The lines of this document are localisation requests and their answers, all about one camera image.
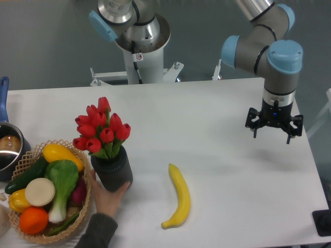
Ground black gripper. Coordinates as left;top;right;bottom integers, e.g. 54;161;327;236
245;100;303;144

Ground dark grey ribbed vase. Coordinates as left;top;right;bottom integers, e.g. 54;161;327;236
91;146;133;192

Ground red tulip bouquet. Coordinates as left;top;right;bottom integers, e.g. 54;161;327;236
72;97;131;161

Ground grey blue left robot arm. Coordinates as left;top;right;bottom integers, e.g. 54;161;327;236
88;1;303;138

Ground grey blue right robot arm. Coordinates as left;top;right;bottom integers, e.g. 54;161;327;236
221;1;304;141

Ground dark grey sleeved forearm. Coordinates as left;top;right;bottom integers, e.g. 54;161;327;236
75;213;118;248

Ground person's bare hand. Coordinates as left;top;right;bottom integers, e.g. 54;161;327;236
89;169;131;218

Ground black device at edge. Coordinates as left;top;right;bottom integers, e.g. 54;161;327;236
312;209;330;237

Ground yellow banana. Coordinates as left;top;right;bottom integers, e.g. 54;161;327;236
161;163;191;229

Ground purple red radish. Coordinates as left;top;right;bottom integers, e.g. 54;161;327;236
71;177;87;204

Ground green bok choy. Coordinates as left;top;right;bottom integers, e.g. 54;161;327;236
45;160;79;223

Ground yellow squash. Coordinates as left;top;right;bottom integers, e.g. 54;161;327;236
42;143;84;172

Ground green bean pod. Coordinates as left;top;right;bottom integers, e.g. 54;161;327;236
46;212;79;237

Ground woven wicker basket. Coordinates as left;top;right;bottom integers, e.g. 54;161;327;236
8;139;91;245

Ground dark green cucumber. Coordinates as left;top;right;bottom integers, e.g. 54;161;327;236
5;156;49;195

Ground round beige lid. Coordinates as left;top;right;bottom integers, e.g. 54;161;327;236
25;178;55;207

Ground orange fruit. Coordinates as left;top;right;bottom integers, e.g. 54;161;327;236
19;207;49;235

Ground yellow bell pepper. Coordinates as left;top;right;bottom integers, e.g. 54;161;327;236
9;189;31;213

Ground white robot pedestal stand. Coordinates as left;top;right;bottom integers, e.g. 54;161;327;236
90;14;184;86

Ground blue handled saucepan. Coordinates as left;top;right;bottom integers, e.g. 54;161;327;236
1;76;31;181

